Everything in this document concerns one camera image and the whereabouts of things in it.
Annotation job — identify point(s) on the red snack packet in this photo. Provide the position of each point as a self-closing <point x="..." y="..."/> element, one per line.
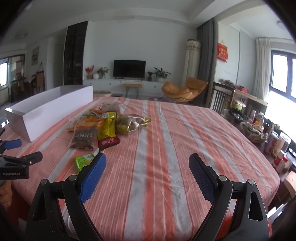
<point x="107" y="143"/>

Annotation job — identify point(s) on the black television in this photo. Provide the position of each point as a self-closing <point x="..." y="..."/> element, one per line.
<point x="129" y="69"/>

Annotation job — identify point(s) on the orange lounge chair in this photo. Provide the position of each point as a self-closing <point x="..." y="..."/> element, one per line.
<point x="193" y="88"/>

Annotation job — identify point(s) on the brown nut snack bag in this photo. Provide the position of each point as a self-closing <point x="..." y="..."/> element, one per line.
<point x="84" y="138"/>

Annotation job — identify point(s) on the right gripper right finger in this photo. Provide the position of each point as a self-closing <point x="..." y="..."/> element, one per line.
<point x="249" y="220"/>

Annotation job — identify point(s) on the clear bag of snacks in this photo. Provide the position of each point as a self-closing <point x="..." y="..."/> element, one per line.
<point x="126" y="124"/>

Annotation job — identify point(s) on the white cardboard box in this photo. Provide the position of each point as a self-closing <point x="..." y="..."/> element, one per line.
<point x="33" y="116"/>

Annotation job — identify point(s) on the red wall hanging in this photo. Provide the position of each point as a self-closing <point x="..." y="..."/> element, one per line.
<point x="222" y="52"/>

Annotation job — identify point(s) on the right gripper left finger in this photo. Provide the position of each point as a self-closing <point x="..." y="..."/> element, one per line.
<point x="45" y="221"/>

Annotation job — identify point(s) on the green potted plant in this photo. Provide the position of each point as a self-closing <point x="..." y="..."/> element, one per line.
<point x="161" y="74"/>

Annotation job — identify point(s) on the red flower vase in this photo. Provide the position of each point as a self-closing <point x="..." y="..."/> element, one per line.
<point x="89" y="71"/>

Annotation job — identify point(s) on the white tv cabinet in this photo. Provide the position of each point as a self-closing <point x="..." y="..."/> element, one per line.
<point x="116" y="86"/>

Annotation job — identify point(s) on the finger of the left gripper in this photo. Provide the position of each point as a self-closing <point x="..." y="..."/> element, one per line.
<point x="8" y="145"/>
<point x="30" y="159"/>

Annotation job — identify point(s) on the grey curtain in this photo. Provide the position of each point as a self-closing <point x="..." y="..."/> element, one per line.
<point x="207" y="34"/>

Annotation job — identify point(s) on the yellow snack bag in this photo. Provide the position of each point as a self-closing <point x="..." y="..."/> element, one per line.
<point x="108" y="127"/>

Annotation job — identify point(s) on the white standing air conditioner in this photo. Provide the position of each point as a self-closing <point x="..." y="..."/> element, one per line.
<point x="192" y="60"/>

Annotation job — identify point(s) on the green snack packet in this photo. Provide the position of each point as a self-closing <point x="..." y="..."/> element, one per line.
<point x="83" y="161"/>

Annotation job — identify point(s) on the small wooden bench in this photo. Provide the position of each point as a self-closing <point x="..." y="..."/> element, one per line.
<point x="129" y="86"/>

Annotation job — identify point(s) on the cluttered side table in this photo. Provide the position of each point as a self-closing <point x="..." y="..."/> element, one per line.
<point x="247" y="113"/>

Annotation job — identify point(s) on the dark wooden chair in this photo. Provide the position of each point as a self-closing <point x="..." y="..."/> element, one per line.
<point x="221" y="97"/>

